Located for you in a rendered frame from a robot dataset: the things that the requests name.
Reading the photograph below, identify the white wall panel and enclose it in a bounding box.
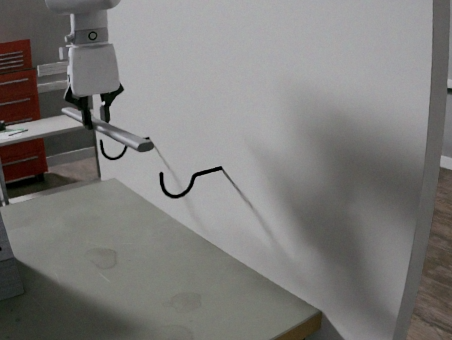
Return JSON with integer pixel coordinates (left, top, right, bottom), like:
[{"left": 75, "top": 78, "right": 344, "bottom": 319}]
[{"left": 96, "top": 0, "right": 450, "bottom": 340}]

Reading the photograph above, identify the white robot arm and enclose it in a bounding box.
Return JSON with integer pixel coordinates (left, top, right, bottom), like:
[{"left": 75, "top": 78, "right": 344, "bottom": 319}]
[{"left": 45, "top": 0, "right": 121, "bottom": 59}]

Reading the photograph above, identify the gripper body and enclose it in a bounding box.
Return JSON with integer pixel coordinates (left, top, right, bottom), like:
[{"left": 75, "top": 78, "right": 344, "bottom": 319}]
[{"left": 68, "top": 41, "right": 120, "bottom": 97}]

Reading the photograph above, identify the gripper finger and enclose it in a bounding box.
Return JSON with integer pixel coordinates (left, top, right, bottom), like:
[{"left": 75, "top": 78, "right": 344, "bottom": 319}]
[
  {"left": 100, "top": 83, "right": 124, "bottom": 123},
  {"left": 63, "top": 83, "right": 93, "bottom": 130}
]

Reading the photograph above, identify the grey metal rod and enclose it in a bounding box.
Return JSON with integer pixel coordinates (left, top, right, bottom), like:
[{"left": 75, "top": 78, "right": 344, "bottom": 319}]
[{"left": 62, "top": 107, "right": 154, "bottom": 153}]

